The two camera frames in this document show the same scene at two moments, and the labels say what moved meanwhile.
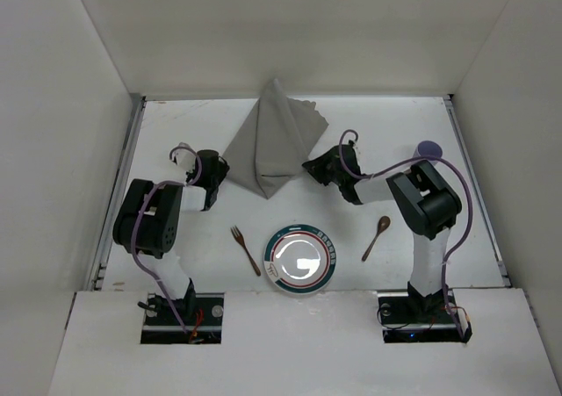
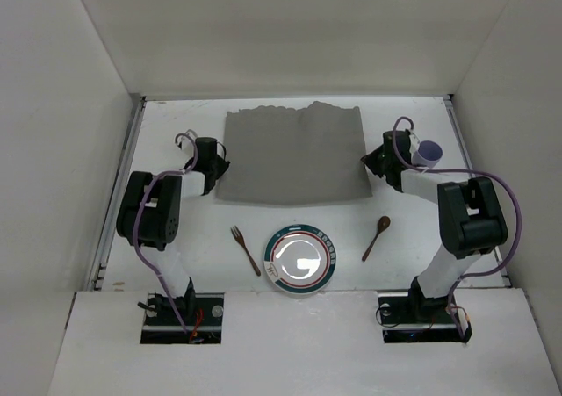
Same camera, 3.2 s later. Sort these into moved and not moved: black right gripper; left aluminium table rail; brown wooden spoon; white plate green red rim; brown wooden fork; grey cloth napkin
Moved: grey cloth napkin; black right gripper
Not moved: brown wooden fork; brown wooden spoon; white plate green red rim; left aluminium table rail
